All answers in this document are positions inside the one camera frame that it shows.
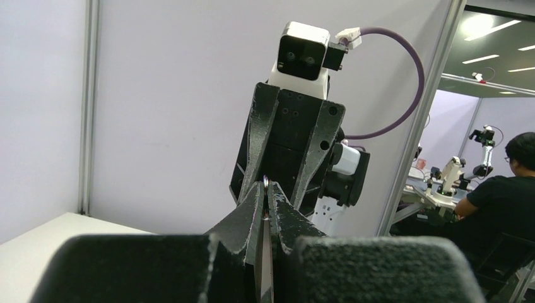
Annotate person in black shirt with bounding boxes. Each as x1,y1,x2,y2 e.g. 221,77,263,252
442,132,534,256

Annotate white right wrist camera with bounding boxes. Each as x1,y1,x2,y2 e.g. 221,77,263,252
267,21,348,100

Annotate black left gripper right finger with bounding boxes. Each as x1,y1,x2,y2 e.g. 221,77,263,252
267,182,485,302

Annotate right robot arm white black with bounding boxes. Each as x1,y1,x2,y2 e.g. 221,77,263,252
230,83,370,235

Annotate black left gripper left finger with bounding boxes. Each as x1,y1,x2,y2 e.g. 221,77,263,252
32,182,264,302

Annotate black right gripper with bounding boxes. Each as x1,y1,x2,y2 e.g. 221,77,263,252
230,83,344,215

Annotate metal key organizer red handle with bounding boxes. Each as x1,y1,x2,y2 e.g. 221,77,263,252
255,175,274,302

